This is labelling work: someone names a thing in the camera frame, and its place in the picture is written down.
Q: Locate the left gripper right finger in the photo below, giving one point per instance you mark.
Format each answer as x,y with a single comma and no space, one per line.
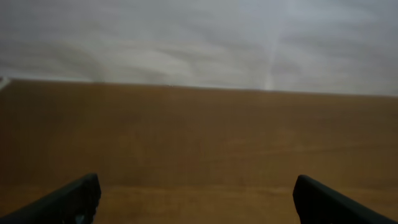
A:
323,205

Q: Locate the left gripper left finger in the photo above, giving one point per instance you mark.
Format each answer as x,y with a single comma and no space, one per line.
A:
66,203

